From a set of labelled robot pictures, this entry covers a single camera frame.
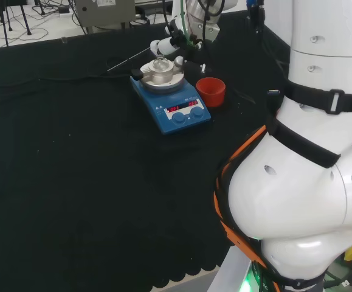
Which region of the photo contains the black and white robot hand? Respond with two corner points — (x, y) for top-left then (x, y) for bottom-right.
(150, 18), (204, 67)

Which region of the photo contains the grey metal cabinet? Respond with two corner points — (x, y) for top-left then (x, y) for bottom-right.
(74, 0), (137, 32)

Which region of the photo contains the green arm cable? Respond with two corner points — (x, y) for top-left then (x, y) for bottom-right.
(178, 0), (196, 48)

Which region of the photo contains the black bench cloth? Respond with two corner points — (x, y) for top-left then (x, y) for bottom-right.
(0, 9), (292, 289)

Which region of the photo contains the clear round-bottom glass flask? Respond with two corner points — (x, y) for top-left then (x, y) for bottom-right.
(152, 56), (172, 73)

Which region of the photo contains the red plastic cup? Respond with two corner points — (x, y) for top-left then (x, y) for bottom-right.
(196, 77), (226, 108)

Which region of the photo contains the thin metal probe rod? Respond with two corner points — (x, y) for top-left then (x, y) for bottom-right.
(106, 46), (151, 73)

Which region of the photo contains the black floor cable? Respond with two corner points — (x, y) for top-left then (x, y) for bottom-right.
(0, 0), (73, 41)

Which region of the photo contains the black tripod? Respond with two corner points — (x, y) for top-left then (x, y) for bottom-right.
(0, 0), (32, 47)

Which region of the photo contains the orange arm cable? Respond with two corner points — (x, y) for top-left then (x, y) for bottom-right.
(213, 125), (269, 276)

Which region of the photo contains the heater with blue base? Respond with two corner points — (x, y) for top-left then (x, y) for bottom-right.
(129, 56), (212, 136)

